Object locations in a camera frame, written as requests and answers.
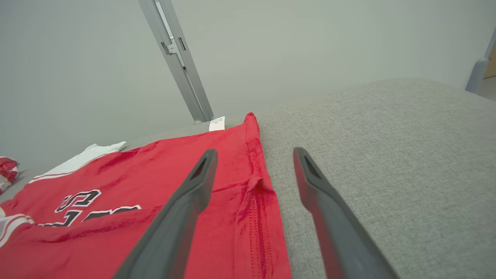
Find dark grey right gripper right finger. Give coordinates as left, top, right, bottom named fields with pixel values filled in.
left=293, top=147, right=400, bottom=279

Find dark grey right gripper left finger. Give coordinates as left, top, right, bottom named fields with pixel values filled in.
left=112, top=149, right=218, bottom=279

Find red basketball jersey shirt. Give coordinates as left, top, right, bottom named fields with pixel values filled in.
left=0, top=112, right=292, bottom=279

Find red shorts with white stripe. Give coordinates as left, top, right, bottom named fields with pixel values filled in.
left=0, top=156, right=19, bottom=195

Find grey metal partition post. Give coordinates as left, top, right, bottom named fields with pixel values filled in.
left=138, top=0, right=205, bottom=124
left=157, top=0, right=215, bottom=122

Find grey corner partition post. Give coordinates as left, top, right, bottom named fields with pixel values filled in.
left=465, top=27, right=496, bottom=94

